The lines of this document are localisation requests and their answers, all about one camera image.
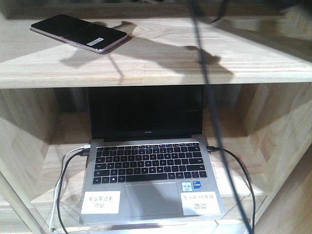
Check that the black foldable phone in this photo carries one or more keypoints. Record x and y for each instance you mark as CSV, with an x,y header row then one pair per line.
x,y
81,33

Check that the silver laptop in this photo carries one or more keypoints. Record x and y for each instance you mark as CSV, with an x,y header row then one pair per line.
x,y
148,158

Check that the wooden shelf unit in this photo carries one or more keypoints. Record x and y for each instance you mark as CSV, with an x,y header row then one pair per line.
x,y
264,58

